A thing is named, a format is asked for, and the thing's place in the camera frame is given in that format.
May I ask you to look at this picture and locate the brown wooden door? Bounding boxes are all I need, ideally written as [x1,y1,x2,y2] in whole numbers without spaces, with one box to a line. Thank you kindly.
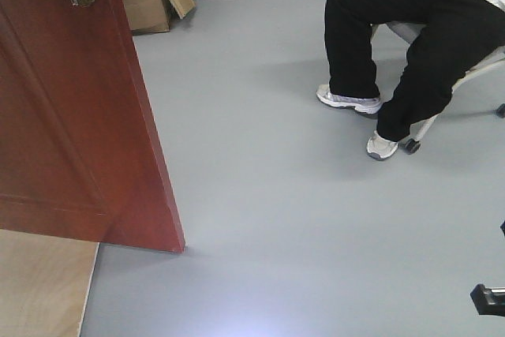
[1,0,185,253]

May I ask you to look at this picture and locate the plywood door platform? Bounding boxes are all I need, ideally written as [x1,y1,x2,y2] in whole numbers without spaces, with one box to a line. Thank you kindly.
[1,230,99,336]

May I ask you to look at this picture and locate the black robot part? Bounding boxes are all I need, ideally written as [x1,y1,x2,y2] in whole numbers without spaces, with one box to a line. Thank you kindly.
[470,283,505,317]

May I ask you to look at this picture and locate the open cardboard box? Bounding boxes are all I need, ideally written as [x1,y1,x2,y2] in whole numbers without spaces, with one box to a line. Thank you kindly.
[122,0,196,34]

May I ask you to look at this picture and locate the seated person black trousers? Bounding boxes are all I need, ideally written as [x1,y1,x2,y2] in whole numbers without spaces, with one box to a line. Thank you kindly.
[316,0,505,162]

